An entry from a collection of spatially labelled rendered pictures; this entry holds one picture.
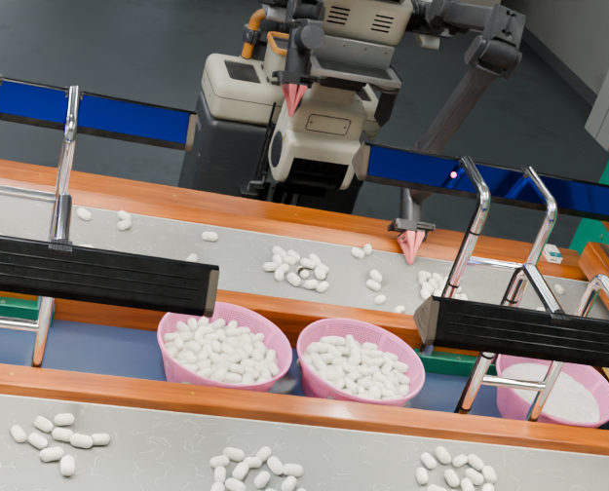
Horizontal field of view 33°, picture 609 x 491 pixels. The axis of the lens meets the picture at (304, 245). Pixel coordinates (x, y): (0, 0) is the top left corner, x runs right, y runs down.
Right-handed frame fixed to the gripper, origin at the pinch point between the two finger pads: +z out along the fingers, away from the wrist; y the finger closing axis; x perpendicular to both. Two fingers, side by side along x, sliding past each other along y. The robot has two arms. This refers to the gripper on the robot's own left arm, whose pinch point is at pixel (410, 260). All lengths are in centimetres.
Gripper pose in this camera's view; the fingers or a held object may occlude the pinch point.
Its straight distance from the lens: 253.3
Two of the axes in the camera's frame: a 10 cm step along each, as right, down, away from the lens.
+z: -0.5, 9.4, -3.3
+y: 9.5, 1.4, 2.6
